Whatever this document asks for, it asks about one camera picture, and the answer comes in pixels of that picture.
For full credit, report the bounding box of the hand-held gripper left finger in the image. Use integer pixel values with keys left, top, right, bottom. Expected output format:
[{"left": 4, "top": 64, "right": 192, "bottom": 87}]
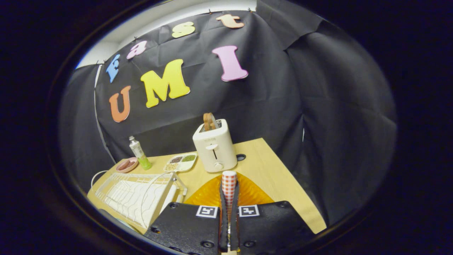
[{"left": 144, "top": 174, "right": 230, "bottom": 254}]

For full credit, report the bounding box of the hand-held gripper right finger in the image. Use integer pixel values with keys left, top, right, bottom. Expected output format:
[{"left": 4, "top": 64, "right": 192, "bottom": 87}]
[{"left": 228, "top": 172, "right": 315, "bottom": 253}]

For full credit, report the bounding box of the pink checked handle spoon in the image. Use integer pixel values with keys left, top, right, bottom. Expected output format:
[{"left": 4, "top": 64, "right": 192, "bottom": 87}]
[{"left": 222, "top": 170, "right": 237, "bottom": 234}]

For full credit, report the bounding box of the white wire dish rack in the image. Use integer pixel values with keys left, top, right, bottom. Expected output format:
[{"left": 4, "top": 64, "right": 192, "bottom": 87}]
[{"left": 91, "top": 170, "right": 188, "bottom": 229}]

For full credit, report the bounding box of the white rack drain tray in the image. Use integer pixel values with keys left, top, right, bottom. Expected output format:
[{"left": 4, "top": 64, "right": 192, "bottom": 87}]
[{"left": 106, "top": 179, "right": 177, "bottom": 222}]

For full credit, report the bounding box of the white divided food tray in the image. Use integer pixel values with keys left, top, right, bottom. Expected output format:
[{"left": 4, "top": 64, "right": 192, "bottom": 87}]
[{"left": 163, "top": 153, "right": 197, "bottom": 173}]

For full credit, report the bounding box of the white toaster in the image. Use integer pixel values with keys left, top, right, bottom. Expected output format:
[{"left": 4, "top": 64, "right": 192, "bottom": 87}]
[{"left": 193, "top": 119, "right": 238, "bottom": 173}]

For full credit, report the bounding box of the pink bowl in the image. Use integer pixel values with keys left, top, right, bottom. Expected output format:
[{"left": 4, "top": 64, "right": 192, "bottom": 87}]
[{"left": 116, "top": 157, "right": 139, "bottom": 174}]

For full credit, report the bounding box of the green liquid bottle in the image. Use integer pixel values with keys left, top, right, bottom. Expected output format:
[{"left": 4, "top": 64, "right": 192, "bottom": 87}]
[{"left": 128, "top": 136, "right": 153, "bottom": 170}]

